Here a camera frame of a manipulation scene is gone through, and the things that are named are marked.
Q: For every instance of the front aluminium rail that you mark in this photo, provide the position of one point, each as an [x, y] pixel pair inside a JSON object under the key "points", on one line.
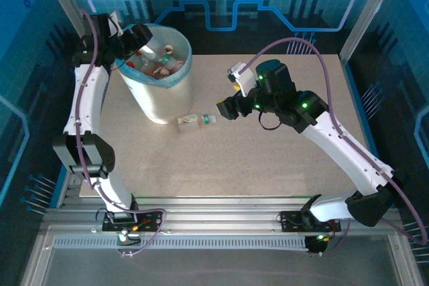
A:
{"points": [[218, 212]]}

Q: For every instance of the white power connector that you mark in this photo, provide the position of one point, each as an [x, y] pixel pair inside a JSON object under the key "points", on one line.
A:
{"points": [[124, 236]]}

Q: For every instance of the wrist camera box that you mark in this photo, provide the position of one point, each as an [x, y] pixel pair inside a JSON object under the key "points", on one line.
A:
{"points": [[243, 78], [115, 24]]}

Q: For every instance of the bird-label green-neck bottle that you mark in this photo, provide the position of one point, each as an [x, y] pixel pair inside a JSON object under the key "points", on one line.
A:
{"points": [[189, 123]]}

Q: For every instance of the white waste bin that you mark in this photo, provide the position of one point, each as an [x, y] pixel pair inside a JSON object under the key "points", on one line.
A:
{"points": [[164, 98]]}

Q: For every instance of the right aluminium post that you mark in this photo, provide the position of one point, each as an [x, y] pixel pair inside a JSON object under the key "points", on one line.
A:
{"points": [[368, 14]]}

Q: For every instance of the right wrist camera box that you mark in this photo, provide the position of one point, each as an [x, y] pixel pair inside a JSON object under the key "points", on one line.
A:
{"points": [[243, 78]]}

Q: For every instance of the black controller box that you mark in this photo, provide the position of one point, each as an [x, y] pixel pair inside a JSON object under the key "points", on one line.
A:
{"points": [[316, 246]]}

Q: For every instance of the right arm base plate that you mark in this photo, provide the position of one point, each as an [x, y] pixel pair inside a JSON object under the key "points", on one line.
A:
{"points": [[288, 220]]}

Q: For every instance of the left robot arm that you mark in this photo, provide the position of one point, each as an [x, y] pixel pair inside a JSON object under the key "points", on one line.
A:
{"points": [[85, 98]]}

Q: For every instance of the clear bottle small red label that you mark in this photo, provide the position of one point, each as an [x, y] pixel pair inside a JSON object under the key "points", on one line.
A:
{"points": [[130, 64]]}

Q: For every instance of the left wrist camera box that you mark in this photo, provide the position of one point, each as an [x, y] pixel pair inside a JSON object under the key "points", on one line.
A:
{"points": [[115, 24]]}

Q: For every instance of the blue plastic bin liner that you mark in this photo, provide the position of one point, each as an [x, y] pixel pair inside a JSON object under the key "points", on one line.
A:
{"points": [[181, 41]]}

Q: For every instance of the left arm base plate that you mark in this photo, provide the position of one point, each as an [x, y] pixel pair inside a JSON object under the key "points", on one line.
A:
{"points": [[151, 222]]}

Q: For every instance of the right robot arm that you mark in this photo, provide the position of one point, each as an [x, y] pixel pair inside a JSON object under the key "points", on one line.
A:
{"points": [[352, 152]]}

